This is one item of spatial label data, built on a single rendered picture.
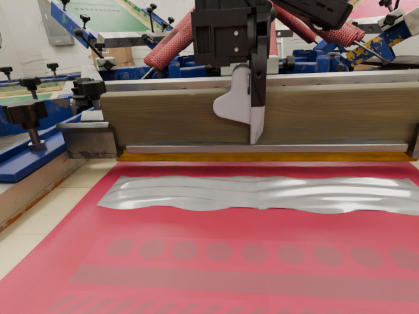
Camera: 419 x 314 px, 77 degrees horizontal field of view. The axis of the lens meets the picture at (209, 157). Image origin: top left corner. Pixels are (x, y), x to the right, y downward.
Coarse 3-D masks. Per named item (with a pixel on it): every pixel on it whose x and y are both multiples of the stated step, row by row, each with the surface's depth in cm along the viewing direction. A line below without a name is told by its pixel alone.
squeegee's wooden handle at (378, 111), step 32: (128, 96) 34; (160, 96) 33; (192, 96) 33; (288, 96) 31; (320, 96) 31; (352, 96) 31; (384, 96) 30; (416, 96) 30; (128, 128) 35; (160, 128) 35; (192, 128) 34; (224, 128) 34; (288, 128) 33; (320, 128) 33; (352, 128) 32; (384, 128) 32
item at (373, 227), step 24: (264, 168) 36; (288, 168) 36; (312, 168) 35; (336, 168) 35; (360, 168) 35; (384, 168) 34; (408, 168) 34; (264, 216) 26; (288, 216) 26; (312, 216) 26; (336, 216) 26; (360, 216) 26; (384, 216) 26; (408, 216) 25; (288, 240) 23; (312, 240) 23; (336, 240) 23; (360, 240) 23; (384, 240) 23; (408, 240) 22
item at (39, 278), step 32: (96, 192) 32; (64, 224) 27; (96, 224) 27; (128, 224) 26; (160, 224) 26; (192, 224) 26; (224, 224) 26; (256, 224) 25; (32, 256) 23; (64, 256) 23; (0, 288) 20; (32, 288) 20
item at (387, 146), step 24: (144, 144) 35; (168, 144) 35; (192, 144) 35; (216, 144) 34; (240, 144) 34; (264, 144) 33; (288, 144) 33; (312, 144) 32; (336, 144) 32; (360, 144) 32; (384, 144) 31
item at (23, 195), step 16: (64, 160) 36; (80, 160) 39; (32, 176) 30; (48, 176) 33; (64, 176) 36; (0, 192) 26; (16, 192) 28; (32, 192) 30; (48, 192) 33; (0, 208) 26; (16, 208) 28; (0, 224) 26
